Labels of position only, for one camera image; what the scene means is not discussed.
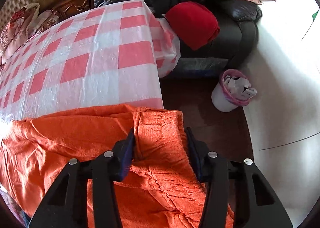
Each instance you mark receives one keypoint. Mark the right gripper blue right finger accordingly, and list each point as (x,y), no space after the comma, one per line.
(256,203)

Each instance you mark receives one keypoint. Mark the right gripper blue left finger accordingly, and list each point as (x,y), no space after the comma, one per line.
(65,203)

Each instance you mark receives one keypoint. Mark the orange pants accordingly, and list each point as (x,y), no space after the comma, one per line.
(160,190)

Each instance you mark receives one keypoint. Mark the white wardrobe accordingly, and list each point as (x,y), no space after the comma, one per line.
(283,119)

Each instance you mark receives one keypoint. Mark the white trash bin pink bag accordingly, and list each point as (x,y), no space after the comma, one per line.
(233,90)

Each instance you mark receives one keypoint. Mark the pink checkered plastic sheet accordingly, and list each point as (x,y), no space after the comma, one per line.
(111,55)

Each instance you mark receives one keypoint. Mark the folded floral quilt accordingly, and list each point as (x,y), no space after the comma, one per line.
(24,24)

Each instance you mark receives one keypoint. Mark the black leather armchair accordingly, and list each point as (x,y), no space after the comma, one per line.
(238,34)

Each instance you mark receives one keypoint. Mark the red cloth bundle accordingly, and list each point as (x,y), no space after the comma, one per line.
(193,23)

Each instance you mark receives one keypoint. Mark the dark wooden nightstand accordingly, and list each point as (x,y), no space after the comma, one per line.
(65,9)

